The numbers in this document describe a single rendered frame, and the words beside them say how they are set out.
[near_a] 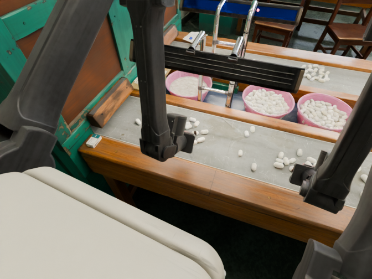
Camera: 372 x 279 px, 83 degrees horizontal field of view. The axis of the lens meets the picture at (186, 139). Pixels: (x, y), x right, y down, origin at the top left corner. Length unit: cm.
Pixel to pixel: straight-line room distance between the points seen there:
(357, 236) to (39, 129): 36
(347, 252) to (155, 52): 43
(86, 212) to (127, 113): 96
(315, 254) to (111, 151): 82
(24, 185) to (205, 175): 69
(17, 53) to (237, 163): 81
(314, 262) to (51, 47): 38
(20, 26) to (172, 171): 64
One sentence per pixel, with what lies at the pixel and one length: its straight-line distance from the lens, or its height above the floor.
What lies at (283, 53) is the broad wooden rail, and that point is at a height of 76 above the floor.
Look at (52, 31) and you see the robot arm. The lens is 36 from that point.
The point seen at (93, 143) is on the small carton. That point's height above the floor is 79.
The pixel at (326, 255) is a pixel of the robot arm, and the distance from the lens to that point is 24.
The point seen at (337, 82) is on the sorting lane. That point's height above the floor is 74.
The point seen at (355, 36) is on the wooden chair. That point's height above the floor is 46.
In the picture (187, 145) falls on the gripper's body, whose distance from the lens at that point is 72.
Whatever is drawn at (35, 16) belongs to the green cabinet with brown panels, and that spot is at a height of 124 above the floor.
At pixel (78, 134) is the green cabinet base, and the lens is 99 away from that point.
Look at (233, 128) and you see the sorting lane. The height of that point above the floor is 74.
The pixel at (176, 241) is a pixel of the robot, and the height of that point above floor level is 131.
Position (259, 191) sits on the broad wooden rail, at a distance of 84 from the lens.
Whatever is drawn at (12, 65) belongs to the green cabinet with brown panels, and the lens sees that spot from 77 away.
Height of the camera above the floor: 148
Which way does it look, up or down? 50 degrees down
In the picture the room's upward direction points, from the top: straight up
